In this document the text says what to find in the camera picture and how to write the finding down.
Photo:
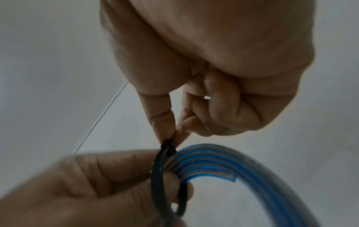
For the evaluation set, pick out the person's left hand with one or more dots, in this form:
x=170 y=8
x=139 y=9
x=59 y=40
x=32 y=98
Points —
x=84 y=190

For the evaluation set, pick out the person's right hand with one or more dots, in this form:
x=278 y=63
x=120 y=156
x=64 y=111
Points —
x=218 y=44

